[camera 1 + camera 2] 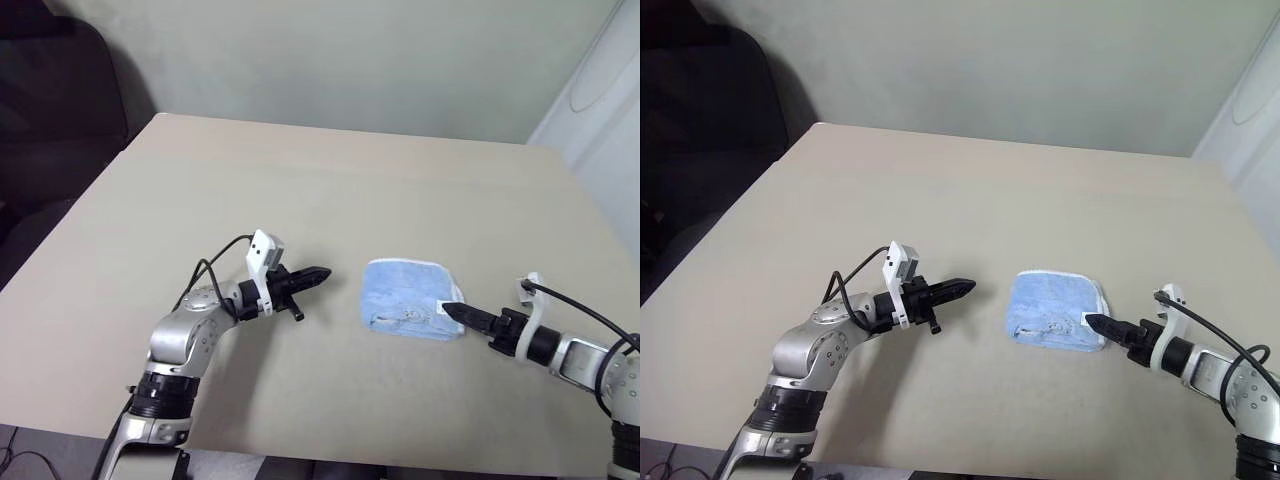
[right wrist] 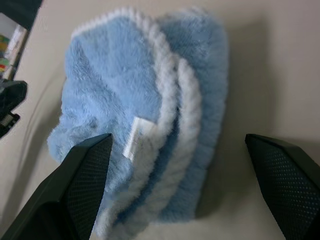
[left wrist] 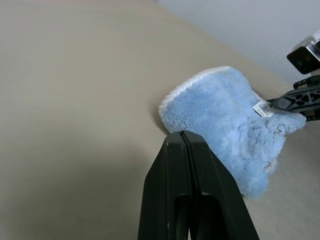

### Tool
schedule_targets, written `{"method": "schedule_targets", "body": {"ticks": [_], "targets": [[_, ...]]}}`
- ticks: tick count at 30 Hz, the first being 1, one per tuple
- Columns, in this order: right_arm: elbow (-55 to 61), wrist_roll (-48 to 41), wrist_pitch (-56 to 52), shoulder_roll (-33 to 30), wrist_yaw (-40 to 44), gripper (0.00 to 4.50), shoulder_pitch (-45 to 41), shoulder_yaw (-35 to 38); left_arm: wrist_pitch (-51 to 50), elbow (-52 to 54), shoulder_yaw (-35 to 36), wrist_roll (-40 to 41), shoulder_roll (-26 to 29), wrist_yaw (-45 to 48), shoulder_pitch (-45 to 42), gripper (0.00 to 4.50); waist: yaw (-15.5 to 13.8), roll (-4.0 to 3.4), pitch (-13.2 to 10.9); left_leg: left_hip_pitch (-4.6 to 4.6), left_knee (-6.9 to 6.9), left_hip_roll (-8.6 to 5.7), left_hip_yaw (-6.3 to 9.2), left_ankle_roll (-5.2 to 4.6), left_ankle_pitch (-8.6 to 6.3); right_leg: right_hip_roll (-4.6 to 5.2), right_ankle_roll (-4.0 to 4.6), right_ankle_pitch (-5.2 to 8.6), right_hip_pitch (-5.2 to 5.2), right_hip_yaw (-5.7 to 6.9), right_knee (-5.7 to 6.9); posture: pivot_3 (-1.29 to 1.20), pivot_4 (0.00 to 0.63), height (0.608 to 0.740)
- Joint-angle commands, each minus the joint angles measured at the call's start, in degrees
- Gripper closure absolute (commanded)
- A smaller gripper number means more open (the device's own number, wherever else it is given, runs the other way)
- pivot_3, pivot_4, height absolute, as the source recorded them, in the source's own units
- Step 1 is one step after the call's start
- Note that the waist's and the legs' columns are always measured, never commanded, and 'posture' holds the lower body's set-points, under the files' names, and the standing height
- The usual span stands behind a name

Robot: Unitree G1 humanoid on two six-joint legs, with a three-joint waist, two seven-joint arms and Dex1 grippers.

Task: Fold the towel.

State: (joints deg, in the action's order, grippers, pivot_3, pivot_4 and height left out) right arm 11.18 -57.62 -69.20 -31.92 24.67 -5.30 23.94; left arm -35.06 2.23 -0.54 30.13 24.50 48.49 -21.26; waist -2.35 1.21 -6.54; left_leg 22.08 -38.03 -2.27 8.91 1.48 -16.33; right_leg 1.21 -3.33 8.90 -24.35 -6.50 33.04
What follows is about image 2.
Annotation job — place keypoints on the shelf with colourful items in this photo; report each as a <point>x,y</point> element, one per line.
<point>10,47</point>

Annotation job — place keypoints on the light blue microfibre cloth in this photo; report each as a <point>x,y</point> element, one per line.
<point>117,82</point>

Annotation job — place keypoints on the dark panel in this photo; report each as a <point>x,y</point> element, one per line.
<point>17,10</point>

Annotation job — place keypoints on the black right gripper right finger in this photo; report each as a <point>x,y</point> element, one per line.
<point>287,180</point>

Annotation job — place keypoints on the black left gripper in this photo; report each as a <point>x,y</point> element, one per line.
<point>11,100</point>

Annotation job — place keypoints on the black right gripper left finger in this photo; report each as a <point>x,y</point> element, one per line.
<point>62,190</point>

